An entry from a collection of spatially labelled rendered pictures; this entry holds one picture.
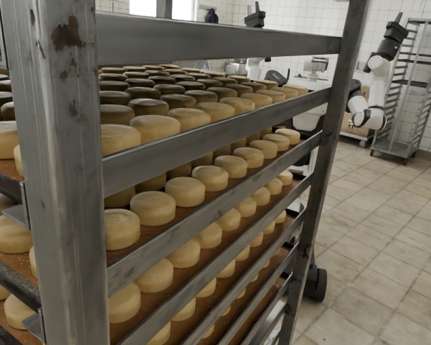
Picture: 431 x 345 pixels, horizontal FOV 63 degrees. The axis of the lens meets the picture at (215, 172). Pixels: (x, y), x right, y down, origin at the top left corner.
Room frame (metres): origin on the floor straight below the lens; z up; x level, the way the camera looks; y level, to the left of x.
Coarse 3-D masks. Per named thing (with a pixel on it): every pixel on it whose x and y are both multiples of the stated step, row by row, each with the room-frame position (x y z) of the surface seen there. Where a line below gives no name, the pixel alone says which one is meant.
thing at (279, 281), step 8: (280, 280) 0.70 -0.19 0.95; (272, 288) 0.67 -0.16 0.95; (264, 296) 0.64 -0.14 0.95; (272, 296) 0.64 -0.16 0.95; (264, 304) 0.61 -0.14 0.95; (256, 312) 0.59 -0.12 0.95; (248, 320) 0.56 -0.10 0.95; (240, 328) 0.54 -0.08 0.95; (248, 328) 0.54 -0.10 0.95; (240, 336) 0.52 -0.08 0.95; (232, 344) 0.50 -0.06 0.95
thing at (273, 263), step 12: (276, 252) 0.67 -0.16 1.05; (288, 252) 0.69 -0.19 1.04; (276, 264) 0.64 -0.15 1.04; (264, 276) 0.60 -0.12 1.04; (252, 288) 0.55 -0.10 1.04; (240, 300) 0.52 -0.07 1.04; (228, 312) 0.49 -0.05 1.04; (216, 324) 0.46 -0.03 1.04; (228, 324) 0.46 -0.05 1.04; (204, 336) 0.42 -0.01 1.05; (216, 336) 0.43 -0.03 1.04
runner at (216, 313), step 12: (300, 216) 0.67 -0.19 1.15; (288, 228) 0.61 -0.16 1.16; (276, 240) 0.56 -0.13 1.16; (264, 264) 0.52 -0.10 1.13; (252, 276) 0.48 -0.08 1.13; (240, 288) 0.44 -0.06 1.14; (228, 300) 0.41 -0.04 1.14; (216, 312) 0.38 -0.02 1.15; (204, 324) 0.35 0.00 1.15; (192, 336) 0.33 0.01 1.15
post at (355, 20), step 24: (360, 0) 0.68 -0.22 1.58; (360, 24) 0.68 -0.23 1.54; (336, 72) 0.69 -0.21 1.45; (336, 96) 0.69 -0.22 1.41; (336, 120) 0.68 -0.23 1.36; (336, 144) 0.69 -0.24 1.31; (312, 192) 0.69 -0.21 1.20; (312, 216) 0.68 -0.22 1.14; (312, 240) 0.68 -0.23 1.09; (288, 312) 0.69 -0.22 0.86; (288, 336) 0.68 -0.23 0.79
